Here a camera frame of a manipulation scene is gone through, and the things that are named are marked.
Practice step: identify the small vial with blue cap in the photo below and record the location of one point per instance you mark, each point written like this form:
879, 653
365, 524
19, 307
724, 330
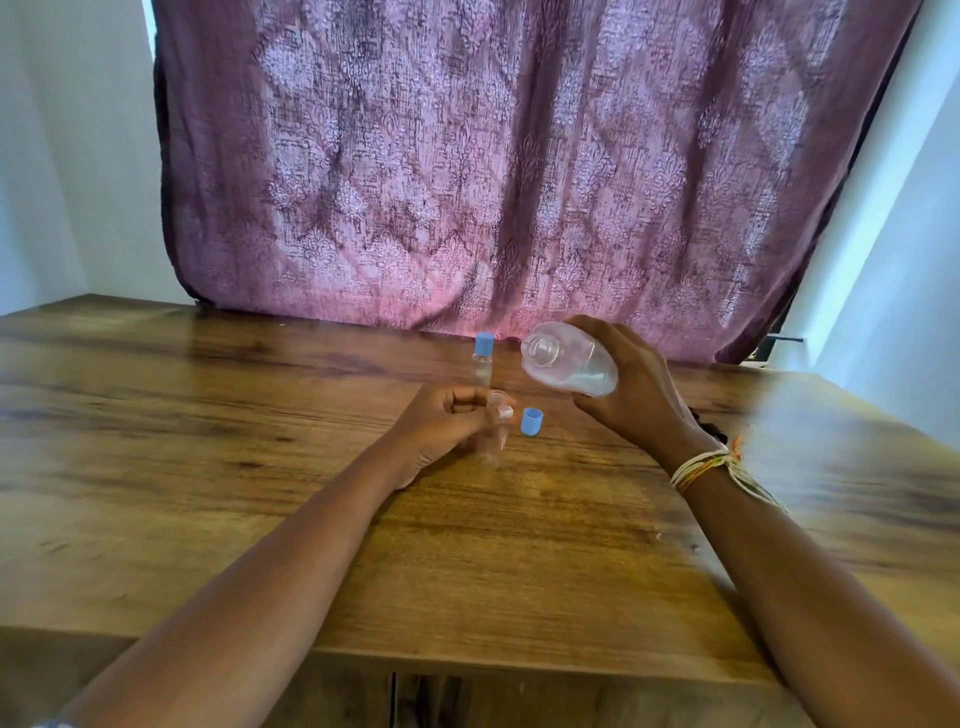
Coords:
483, 361

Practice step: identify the person's left hand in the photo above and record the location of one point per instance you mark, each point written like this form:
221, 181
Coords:
431, 431

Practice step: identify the person's left thumb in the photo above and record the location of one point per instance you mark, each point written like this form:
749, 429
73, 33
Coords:
487, 399

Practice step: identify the person's left forearm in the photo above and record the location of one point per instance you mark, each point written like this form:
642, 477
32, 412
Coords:
247, 600

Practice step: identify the loose blue bottle cap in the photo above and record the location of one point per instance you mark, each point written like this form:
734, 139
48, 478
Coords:
532, 421

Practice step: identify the small clear vial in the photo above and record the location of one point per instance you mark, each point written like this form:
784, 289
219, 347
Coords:
493, 435

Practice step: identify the purple patterned curtain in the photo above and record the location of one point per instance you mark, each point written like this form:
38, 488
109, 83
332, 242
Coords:
517, 165

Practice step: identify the person's right hand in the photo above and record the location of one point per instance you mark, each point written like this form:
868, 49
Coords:
637, 394

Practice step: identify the thread wrist band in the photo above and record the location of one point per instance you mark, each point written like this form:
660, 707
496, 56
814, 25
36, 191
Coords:
720, 469

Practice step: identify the person's right forearm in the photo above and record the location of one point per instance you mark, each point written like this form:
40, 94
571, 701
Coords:
825, 607

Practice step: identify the person's right fingers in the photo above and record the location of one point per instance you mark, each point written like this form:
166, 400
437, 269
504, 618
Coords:
600, 337

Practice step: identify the large clear plastic bottle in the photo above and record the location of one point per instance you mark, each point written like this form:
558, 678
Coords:
568, 360

